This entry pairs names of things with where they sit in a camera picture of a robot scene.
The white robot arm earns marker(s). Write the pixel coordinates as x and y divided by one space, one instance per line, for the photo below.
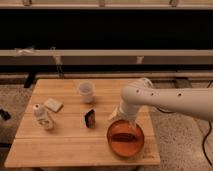
194 102

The dark upright eraser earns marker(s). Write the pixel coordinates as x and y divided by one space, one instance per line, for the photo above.
90 119

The clear plastic cup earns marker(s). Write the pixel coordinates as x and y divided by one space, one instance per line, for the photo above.
86 90

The orange round plate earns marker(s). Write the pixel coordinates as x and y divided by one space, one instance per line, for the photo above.
125 139

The beige sponge block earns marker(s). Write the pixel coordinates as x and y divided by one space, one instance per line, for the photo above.
53 105

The wooden table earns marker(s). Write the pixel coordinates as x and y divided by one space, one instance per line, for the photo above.
71 143

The clear plastic bottle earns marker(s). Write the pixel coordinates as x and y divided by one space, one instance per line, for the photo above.
43 117

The small black floor object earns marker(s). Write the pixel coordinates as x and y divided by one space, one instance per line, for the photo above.
4 114

